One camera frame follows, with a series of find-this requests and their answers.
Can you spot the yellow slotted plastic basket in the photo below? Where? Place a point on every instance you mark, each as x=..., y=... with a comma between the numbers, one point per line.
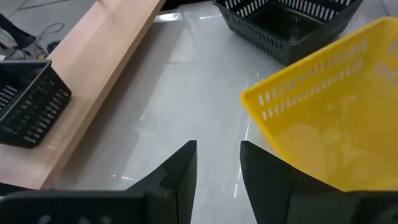
x=326, y=124

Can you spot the black slotted plastic basket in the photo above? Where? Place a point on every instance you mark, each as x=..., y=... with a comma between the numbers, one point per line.
x=258, y=40
x=34, y=105

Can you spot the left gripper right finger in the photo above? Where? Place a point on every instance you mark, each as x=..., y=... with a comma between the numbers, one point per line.
x=264, y=186

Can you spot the dark object on floor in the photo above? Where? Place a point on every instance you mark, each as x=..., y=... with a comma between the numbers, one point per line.
x=15, y=32

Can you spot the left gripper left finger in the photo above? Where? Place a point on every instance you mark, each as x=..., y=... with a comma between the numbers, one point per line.
x=177, y=186

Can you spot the light wooden shelf plank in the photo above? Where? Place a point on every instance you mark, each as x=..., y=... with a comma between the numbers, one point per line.
x=102, y=62

